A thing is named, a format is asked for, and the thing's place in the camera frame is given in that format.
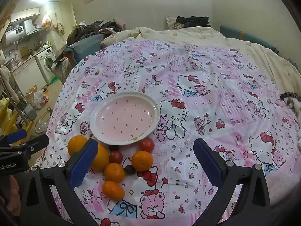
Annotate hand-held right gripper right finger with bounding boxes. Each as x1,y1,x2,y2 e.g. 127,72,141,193
193,138,271,226

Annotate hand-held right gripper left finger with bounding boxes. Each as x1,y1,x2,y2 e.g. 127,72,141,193
20,138,99,226

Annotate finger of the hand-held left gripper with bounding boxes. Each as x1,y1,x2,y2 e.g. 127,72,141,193
0,134,50,158
0,129,28,146

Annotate large orange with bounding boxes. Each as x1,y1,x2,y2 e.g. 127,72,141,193
90,144,110,173
67,135,88,157

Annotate small mandarin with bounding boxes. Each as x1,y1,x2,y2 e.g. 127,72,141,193
102,180,125,201
104,163,126,183
131,151,154,172

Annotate white plate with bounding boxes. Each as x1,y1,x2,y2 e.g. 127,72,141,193
90,91,160,146

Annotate person's left hand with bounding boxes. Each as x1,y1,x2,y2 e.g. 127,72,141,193
5,176,23,208

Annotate yellow rack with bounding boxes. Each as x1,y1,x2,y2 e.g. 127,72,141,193
0,99,24,134

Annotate red tomato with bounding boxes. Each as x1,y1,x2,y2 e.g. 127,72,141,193
140,138,155,153
109,151,124,164

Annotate white plastic bag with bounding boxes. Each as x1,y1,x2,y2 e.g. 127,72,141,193
34,88,47,109

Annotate white kitchen counter cabinet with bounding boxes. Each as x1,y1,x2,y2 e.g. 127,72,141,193
11,59,47,92

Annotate white washing machine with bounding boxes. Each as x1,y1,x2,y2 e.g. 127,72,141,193
35,47,58,85

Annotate grey draped cloth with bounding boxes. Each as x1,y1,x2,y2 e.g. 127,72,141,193
53,56,71,78

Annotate pink cartoon printed blanket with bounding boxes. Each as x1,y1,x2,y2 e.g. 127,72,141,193
46,38,301,226

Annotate white water heater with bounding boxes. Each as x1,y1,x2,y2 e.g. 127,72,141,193
3,25,25,46

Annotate tabby cat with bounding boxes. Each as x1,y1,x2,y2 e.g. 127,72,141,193
280,92,301,116

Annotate steel range hood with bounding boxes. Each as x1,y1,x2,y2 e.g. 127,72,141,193
22,19,44,36

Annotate pile of dark clothes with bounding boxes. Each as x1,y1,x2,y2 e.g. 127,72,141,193
67,20,118,46

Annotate teal bed headboard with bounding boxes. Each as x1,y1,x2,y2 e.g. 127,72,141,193
220,25,279,52

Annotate pile of black clothes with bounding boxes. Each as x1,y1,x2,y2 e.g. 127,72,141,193
166,15,212,30

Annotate white wall cabinets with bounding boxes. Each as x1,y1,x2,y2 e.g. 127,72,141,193
11,7,40,23

